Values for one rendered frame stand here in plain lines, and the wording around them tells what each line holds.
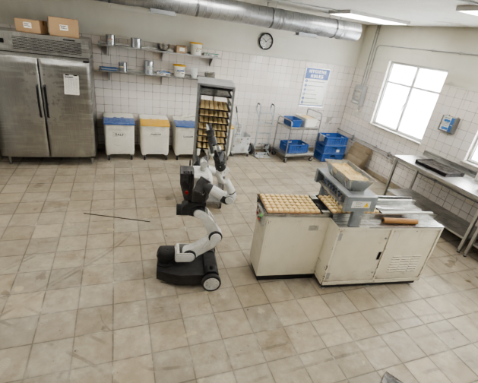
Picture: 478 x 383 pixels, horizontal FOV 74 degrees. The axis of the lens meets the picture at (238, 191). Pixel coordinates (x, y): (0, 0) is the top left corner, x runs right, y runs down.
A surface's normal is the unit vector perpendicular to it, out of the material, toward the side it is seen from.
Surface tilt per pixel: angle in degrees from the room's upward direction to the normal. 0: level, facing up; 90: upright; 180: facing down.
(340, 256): 90
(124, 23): 90
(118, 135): 92
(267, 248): 90
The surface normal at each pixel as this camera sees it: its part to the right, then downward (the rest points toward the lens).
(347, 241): 0.20, 0.45
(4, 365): 0.13, -0.89
